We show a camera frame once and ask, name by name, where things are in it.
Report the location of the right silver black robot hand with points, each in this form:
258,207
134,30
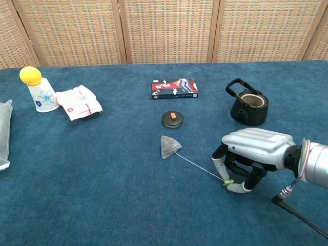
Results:
258,144

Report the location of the black cast iron teapot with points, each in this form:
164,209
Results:
256,115

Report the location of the black teapot lid orange knob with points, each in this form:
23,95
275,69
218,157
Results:
167,120

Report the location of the red black tea packet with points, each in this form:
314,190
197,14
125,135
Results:
176,88

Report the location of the grey plastic bag package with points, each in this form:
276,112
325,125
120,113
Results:
3,133

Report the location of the blue carpet table mat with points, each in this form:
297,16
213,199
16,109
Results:
102,192

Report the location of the white tissue pack red print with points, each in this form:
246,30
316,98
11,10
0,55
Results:
77,102

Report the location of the white paper cup blue flower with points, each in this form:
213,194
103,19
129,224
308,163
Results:
43,100

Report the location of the yellow ball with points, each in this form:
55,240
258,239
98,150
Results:
30,75

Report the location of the woven folding screen wood frame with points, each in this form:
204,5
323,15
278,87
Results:
166,30

